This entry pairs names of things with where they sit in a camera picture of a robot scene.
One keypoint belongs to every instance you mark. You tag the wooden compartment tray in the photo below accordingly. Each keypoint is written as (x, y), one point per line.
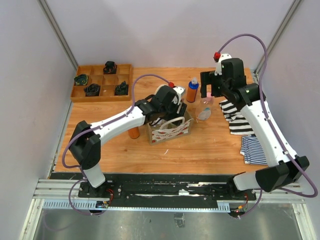
(107, 84)

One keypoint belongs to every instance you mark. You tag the dark rolled sock right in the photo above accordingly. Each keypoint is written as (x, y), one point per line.
(122, 89)

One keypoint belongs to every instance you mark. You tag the dark rolled sock green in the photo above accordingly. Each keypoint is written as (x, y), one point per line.
(81, 80)

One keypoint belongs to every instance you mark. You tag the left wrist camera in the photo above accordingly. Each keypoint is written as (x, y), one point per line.
(180, 91)

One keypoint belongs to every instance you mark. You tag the dark rolled sock centre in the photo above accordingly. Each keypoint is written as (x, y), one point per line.
(93, 90)

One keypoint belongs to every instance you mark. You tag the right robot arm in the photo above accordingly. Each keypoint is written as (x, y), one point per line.
(283, 161)

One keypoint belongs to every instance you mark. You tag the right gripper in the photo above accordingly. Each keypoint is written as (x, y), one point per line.
(207, 81)

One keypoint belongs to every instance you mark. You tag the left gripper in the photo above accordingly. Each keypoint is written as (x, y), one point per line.
(182, 109)

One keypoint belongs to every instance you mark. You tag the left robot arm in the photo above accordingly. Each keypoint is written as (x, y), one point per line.
(87, 139)

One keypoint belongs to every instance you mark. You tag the black white striped cloth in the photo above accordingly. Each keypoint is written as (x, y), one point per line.
(237, 123)

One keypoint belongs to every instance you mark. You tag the dark rolled sock orange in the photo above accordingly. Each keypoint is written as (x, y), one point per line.
(110, 67)

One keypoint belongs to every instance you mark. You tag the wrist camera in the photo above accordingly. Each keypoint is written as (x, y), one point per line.
(218, 58)
(180, 91)

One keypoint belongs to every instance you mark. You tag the pink cap bottle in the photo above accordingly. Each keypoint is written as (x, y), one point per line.
(204, 109)

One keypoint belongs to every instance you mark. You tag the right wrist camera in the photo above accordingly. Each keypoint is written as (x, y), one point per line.
(218, 58)

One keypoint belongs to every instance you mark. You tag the blue spray bottle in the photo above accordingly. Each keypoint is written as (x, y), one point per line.
(192, 89)

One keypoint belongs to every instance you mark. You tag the watermelon print canvas bag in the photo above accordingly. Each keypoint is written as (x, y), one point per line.
(170, 130)

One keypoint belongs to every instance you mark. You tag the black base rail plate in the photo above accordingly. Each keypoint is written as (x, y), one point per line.
(170, 191)

